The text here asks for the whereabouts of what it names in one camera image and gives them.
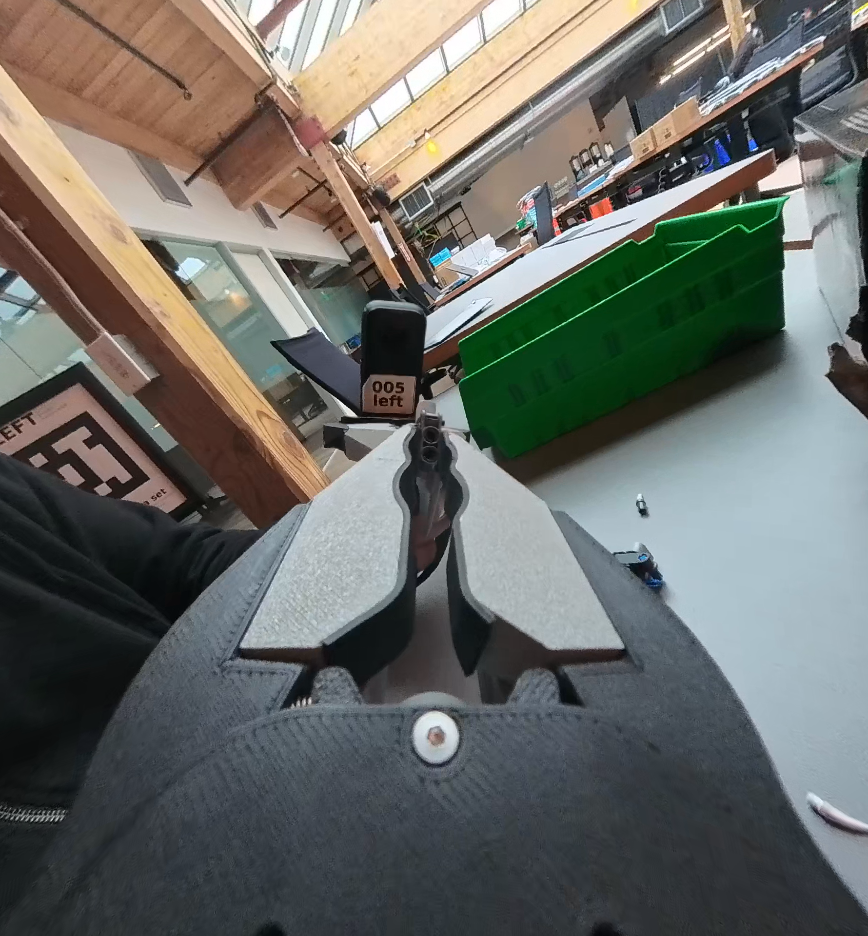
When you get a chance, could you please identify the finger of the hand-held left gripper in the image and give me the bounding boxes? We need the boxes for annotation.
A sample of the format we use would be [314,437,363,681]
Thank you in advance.
[345,426,408,469]

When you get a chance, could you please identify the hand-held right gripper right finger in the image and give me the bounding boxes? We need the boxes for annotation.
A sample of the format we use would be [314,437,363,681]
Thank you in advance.
[445,435,627,677]

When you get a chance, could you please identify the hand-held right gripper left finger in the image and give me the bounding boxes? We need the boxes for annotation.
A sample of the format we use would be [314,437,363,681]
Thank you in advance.
[238,424,419,688]

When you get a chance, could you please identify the grey lego beam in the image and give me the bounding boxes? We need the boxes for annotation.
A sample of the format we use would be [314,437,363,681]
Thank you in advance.
[414,409,453,513]

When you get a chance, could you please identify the person's left forearm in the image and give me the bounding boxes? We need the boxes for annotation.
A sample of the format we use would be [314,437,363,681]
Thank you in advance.
[0,437,268,732]

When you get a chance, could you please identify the blue and black lego piece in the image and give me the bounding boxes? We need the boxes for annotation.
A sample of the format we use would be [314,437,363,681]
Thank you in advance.
[613,543,665,589]

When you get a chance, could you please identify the white lego tooth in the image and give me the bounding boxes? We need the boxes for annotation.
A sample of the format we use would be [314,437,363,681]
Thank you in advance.
[806,792,868,836]

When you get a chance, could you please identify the person's left hand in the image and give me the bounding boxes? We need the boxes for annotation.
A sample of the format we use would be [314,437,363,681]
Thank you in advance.
[414,505,451,579]

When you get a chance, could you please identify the black chair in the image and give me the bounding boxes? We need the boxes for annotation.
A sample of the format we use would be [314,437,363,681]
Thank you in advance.
[272,329,376,427]

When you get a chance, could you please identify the green plastic bin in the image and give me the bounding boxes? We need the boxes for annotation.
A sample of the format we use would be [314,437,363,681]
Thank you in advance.
[457,223,788,462]
[457,196,789,381]

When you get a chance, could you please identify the grey table with wooden edge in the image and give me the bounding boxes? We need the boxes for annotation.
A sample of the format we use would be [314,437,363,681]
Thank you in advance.
[423,150,779,367]

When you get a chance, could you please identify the framed marker sign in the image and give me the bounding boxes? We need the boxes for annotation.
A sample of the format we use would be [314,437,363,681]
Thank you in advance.
[0,363,208,520]

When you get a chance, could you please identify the small cardboard boxes on desk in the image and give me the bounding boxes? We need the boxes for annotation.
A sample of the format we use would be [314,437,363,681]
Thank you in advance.
[628,98,702,158]

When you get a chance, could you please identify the cardboard box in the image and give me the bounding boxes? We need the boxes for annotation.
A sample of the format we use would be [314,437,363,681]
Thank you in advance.
[794,69,868,450]

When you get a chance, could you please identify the wooden post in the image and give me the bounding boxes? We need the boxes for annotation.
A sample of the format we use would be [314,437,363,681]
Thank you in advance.
[0,22,330,529]

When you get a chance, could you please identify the white switch plate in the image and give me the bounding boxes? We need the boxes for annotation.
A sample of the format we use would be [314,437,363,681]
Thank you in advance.
[86,332,160,396]

